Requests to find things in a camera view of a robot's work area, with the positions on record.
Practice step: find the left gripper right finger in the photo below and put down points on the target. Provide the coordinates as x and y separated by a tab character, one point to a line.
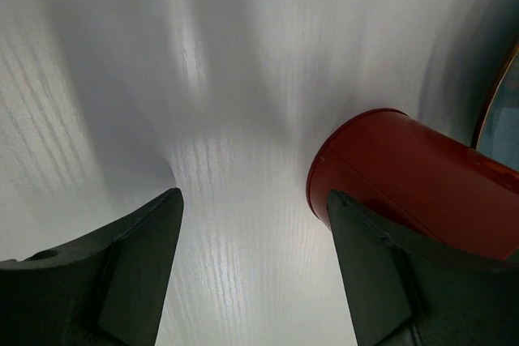
406	289

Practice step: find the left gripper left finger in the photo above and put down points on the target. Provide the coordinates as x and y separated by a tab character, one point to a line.
107	287

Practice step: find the blue ceramic plate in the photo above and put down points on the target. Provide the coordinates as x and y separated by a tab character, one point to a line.
496	132

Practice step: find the red metal can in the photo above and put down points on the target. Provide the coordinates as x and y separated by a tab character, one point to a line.
421	179

